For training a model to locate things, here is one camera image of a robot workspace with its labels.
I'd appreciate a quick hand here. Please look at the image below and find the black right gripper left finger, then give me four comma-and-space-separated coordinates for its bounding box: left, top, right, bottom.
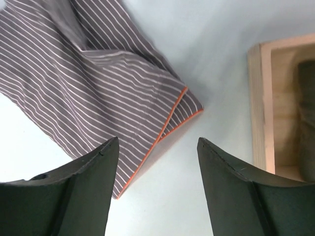
0, 137, 119, 236

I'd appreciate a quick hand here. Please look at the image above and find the grey striped underwear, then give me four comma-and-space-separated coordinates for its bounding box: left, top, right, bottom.
0, 0, 203, 199

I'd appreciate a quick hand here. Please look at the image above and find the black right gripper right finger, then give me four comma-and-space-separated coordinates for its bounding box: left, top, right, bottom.
197, 138, 315, 236

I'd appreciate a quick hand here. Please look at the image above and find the brown underwear beige waistband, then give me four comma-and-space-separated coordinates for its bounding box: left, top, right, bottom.
296, 59, 315, 182

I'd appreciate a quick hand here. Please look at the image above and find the wooden compartment tray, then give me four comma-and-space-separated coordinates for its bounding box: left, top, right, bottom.
247, 33, 315, 181

